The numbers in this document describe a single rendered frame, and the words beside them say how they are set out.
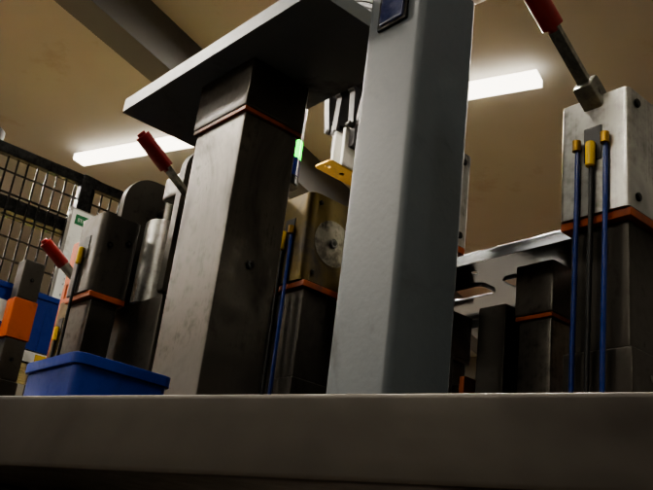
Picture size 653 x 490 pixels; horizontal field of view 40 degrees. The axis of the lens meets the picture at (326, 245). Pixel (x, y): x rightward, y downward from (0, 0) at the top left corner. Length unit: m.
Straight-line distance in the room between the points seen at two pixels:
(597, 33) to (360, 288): 4.61
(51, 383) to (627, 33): 4.68
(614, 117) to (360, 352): 0.31
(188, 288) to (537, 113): 5.13
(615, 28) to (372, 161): 4.52
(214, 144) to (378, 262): 0.34
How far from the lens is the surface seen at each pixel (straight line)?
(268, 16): 0.94
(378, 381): 0.66
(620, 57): 5.47
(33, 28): 5.96
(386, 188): 0.73
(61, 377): 0.83
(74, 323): 1.27
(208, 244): 0.92
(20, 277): 1.93
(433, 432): 0.39
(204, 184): 0.97
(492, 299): 1.17
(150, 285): 1.30
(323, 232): 1.09
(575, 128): 0.85
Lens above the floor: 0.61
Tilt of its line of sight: 22 degrees up
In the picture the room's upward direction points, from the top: 7 degrees clockwise
